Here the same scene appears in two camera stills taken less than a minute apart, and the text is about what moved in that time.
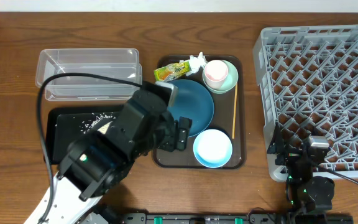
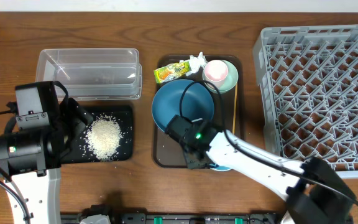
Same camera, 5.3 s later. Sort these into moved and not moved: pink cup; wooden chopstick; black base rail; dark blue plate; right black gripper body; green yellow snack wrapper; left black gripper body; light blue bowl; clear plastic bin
Moved: left black gripper body; light blue bowl; right black gripper body
Not moved: black base rail; pink cup; clear plastic bin; wooden chopstick; dark blue plate; green yellow snack wrapper
